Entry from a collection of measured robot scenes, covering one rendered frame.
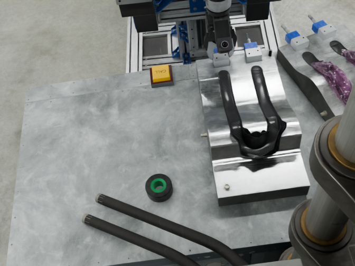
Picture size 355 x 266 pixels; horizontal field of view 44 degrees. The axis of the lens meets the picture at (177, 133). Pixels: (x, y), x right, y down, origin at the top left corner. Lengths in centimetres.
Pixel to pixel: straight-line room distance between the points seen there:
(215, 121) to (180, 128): 17
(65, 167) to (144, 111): 32
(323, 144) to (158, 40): 208
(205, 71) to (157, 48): 108
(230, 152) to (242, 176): 8
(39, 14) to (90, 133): 190
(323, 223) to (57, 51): 249
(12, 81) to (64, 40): 43
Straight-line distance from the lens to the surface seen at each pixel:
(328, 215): 68
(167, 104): 152
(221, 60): 148
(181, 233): 119
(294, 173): 131
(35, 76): 291
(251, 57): 149
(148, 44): 257
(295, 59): 157
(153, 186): 133
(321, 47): 162
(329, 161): 55
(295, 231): 78
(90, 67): 283
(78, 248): 134
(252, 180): 129
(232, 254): 113
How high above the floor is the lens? 201
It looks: 56 degrees down
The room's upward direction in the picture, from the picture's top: 10 degrees counter-clockwise
